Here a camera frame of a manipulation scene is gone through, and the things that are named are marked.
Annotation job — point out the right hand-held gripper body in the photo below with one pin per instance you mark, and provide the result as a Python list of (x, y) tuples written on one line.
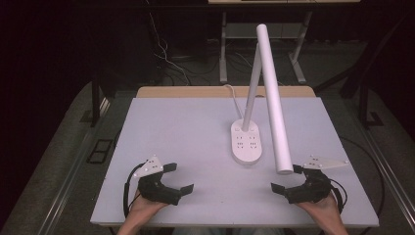
[(313, 191)]

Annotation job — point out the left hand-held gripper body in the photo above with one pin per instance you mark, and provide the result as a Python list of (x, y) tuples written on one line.
[(156, 191)]

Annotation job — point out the white desk lamp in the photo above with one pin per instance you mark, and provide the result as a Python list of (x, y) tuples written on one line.
[(271, 98)]

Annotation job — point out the person's left hand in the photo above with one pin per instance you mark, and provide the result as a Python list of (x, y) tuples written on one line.
[(143, 207)]

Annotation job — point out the person's right hand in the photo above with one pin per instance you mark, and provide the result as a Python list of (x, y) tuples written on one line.
[(323, 210)]

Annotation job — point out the pale grey table board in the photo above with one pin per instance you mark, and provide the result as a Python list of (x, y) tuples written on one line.
[(195, 147)]

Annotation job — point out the wooden table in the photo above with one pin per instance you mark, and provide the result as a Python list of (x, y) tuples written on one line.
[(195, 92)]

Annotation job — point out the black metal stand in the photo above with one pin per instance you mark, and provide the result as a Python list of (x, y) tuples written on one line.
[(363, 104), (95, 104)]

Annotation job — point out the aluminium rail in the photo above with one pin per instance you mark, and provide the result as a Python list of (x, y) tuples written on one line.
[(70, 182), (391, 182)]

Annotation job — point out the white metal frame desk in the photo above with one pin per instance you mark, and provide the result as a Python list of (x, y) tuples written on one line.
[(223, 65)]

